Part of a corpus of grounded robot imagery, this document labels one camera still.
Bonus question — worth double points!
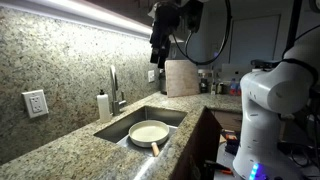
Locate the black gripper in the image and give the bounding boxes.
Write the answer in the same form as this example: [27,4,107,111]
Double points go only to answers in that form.
[150,1,180,64]

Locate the white wall power outlet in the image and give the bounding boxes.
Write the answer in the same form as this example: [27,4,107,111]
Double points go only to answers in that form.
[22,89,49,119]

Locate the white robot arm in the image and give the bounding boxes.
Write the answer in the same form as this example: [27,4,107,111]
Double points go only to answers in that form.
[233,0,320,180]

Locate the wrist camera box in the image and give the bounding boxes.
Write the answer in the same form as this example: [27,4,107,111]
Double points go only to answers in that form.
[185,0,204,33]

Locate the stainless steel sink basin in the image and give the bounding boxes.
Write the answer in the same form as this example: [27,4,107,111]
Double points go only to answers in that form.
[95,106,187,157]

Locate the white outlet near board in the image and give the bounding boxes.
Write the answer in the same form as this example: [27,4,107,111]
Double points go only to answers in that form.
[148,70,155,83]

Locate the chrome gooseneck faucet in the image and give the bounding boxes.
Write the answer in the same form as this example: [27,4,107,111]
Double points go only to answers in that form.
[110,65,127,116]

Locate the dark bottle on counter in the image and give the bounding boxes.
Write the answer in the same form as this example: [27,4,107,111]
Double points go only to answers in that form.
[199,72,208,93]

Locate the wooden cutting board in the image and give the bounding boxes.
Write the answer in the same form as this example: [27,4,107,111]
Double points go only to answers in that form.
[165,60,200,98]

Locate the red and blue bottles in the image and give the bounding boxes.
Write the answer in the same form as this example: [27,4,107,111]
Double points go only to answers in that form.
[229,78,241,96]

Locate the orange handled tool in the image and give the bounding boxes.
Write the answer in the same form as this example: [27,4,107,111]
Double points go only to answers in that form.
[204,160,233,175]

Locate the cream pan with wooden handle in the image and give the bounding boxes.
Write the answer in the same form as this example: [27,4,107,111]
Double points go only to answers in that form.
[128,120,170,157]

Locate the under-cabinet light strip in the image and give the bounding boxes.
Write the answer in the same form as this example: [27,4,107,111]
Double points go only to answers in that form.
[0,0,152,39]

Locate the white soap dispenser bottle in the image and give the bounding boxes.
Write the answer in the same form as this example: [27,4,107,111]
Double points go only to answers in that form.
[97,90,111,122]

